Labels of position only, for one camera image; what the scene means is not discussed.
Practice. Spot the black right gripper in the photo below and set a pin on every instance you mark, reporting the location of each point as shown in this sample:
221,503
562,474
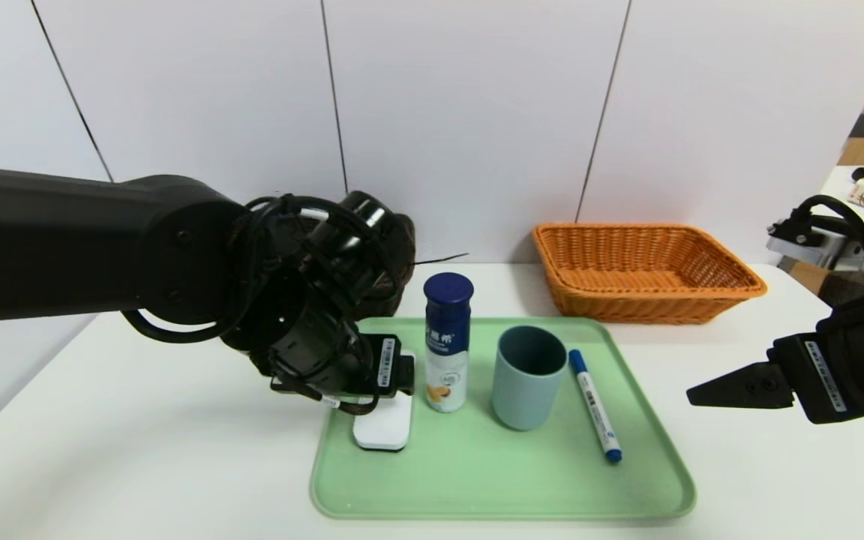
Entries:
814,376

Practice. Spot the white yogurt bottle blue cap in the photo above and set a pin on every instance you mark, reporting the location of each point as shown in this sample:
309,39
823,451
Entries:
447,352

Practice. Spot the orange wicker basket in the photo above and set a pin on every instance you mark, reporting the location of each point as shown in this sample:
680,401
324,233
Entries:
642,292

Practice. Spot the white rectangular whiteboard eraser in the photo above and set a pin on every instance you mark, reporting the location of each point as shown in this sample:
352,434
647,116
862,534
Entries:
383,427

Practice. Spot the thin black zip tie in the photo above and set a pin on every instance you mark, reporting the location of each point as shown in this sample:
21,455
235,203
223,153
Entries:
439,259

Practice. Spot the light green plastic tray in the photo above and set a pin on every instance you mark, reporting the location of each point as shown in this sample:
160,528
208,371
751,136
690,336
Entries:
492,472

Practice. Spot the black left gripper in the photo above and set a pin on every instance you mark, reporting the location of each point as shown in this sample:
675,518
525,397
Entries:
385,363

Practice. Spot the blue capped whiteboard marker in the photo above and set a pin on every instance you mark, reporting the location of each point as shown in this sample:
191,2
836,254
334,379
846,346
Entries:
595,409

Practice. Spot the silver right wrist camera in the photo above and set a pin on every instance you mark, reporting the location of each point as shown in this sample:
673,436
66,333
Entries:
814,247

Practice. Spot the dark brown wicker basket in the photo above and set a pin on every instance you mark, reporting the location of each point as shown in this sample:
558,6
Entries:
406,255

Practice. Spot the blue-grey plastic cup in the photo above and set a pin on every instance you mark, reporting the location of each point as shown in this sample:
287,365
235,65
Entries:
526,397

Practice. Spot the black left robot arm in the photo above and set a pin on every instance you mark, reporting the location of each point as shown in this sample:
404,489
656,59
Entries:
64,247

